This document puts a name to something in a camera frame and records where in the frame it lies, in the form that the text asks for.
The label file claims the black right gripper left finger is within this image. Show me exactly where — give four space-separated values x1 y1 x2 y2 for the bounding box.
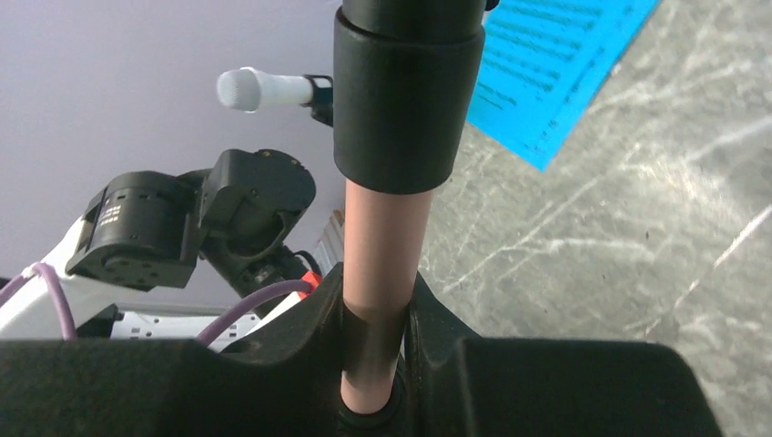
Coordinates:
1 266 342 436

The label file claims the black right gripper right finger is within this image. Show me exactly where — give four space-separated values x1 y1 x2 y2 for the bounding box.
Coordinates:
405 279 721 436

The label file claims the pink music stand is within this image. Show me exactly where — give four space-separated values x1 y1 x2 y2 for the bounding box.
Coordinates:
333 1 495 414

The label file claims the blue sheet music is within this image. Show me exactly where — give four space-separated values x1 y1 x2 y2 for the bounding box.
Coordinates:
467 0 658 170

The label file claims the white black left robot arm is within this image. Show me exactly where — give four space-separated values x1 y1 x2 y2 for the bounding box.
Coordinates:
1 149 320 340

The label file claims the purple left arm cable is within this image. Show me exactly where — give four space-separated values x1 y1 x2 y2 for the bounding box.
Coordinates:
0 261 316 348

